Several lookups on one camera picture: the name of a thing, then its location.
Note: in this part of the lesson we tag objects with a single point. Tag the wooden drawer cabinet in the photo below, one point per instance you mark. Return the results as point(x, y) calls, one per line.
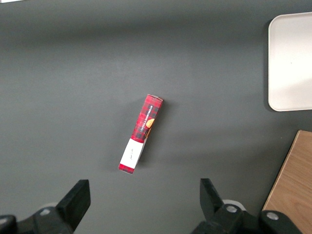
point(292, 185)

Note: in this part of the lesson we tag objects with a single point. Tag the beige rectangular tray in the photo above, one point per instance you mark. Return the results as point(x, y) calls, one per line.
point(290, 63)

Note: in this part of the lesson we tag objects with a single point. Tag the red plaid cookie box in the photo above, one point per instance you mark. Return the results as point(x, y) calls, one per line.
point(143, 129)

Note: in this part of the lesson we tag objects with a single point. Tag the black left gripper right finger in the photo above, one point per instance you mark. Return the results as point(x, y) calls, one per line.
point(219, 214)

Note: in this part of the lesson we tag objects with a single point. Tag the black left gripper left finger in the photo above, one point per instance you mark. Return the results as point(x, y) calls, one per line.
point(68, 209)

